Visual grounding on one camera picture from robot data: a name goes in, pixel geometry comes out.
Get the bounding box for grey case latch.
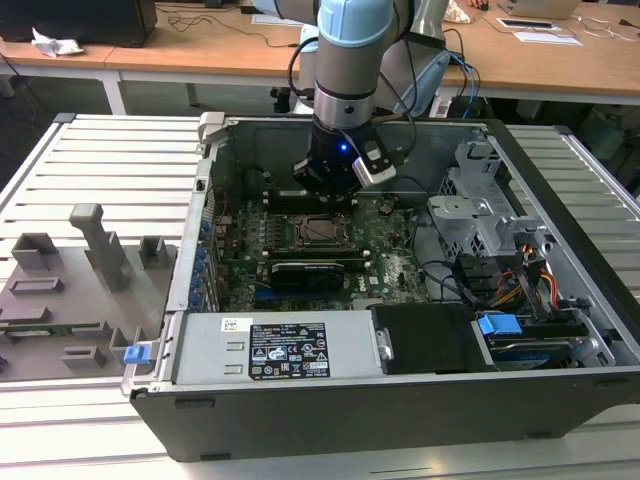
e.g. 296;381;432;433
197;112;227;147

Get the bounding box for black plastic cover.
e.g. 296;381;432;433
372;304;494;376

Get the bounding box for wooden desk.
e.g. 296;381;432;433
0;0;321;116
439;0;640;106

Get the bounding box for green motherboard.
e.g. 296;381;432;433
212;194;451;314

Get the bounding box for silver CPU green edge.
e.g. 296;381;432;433
307;221;340;241

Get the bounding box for grey power supply unit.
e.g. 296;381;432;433
172;309;396;386

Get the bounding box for black monitor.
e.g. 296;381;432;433
0;0;159;50

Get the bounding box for blue disk carrier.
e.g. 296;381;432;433
477;312;521;344

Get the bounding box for black Quadro graphics card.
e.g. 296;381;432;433
269;259;347;295

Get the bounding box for blue cable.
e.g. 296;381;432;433
449;52;482;124

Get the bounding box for metal socket cover frame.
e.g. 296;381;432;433
297;215;352;246

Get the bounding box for blue case latch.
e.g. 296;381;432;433
123;344;151;367

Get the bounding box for yellow red power wires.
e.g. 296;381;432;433
492;239;564;309

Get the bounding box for CPU socket metal frame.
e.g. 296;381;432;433
293;212;355;248

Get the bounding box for white paper sheet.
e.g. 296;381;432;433
514;29;584;47
252;13;301;26

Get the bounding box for grey parts rack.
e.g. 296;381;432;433
0;202;180;384

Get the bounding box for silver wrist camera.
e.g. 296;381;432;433
351;141;400;190

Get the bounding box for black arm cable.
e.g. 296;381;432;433
372;34;420;162
287;37;321;101

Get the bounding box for silver laptop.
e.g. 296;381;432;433
499;0;584;21

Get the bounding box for black hard disk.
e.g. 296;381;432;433
482;334;589;371

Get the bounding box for black internal cable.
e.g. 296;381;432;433
414;207;481;304

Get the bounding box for green RAM stick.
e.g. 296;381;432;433
0;322;104;335

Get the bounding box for crumpled white paper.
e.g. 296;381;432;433
30;27;85;57

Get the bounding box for silver metal disk bay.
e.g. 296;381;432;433
427;139;556;261

